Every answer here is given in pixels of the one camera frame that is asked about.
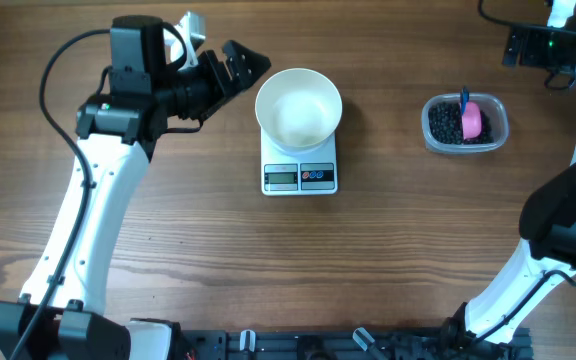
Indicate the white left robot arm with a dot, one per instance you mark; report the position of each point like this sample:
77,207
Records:
157,71

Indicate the pink measuring scoop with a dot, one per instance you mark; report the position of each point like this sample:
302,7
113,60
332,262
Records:
470,116

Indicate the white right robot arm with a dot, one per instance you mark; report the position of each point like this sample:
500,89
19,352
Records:
546,253

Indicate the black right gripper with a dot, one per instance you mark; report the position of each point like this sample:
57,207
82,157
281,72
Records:
529,53

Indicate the white bowl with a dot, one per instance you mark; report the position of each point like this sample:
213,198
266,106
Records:
298,108

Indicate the black beans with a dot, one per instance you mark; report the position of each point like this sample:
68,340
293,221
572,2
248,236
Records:
445,123

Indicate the black mounting rail base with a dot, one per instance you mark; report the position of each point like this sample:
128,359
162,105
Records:
360,344

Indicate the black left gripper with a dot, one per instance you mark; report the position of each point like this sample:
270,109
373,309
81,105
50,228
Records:
226,91

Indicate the clear plastic container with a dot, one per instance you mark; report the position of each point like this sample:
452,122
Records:
489,104

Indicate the white digital kitchen scale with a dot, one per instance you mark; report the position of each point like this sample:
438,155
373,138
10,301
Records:
311,171

